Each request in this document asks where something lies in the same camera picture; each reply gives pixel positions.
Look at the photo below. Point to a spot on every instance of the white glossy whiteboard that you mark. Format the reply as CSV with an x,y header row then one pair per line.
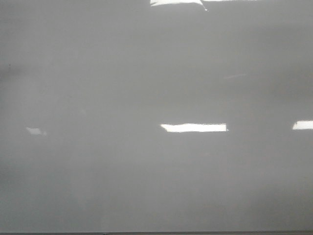
x,y
156,115

